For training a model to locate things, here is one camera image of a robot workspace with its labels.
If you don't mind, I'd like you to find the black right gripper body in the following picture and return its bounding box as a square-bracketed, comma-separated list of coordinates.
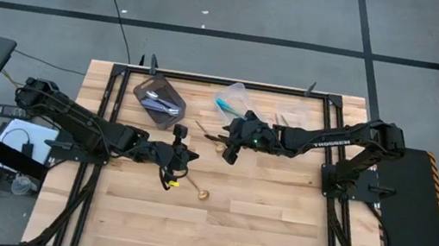
[227, 108, 287, 155]

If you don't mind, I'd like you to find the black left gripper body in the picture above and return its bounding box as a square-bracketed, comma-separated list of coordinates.
[137, 137, 189, 180]

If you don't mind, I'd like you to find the gold spoon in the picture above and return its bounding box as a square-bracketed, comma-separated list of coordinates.
[183, 174, 213, 203]
[191, 119, 231, 155]

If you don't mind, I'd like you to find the silver spoon lavender handle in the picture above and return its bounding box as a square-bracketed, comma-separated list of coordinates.
[142, 88, 185, 114]
[137, 98, 183, 119]

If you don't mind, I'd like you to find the dark smoked plastic bin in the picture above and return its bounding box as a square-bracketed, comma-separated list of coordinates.
[127, 69, 192, 134]

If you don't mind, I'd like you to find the clear plastic bin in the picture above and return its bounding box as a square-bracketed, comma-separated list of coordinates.
[209, 78, 267, 132]
[270, 94, 323, 155]

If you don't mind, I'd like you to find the black table clamp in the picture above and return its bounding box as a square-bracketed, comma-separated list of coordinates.
[304, 80, 318, 99]
[147, 54, 161, 78]

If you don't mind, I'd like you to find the white flat box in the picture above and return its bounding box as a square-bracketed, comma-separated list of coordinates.
[0, 116, 61, 177]

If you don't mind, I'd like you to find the black power adapter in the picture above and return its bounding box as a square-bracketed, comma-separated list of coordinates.
[20, 141, 35, 159]

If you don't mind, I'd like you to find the black power strip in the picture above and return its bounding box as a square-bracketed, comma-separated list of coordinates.
[0, 104, 34, 122]

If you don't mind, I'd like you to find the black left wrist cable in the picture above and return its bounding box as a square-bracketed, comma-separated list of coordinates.
[154, 165, 183, 192]

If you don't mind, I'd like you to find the black aluminium table frame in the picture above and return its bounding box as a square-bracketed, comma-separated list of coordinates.
[24, 52, 415, 246]

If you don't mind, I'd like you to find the thin black floor cable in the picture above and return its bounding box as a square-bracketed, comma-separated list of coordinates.
[9, 48, 89, 77]

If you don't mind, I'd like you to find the long black floor cable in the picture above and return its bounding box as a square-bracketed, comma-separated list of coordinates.
[80, 0, 142, 66]

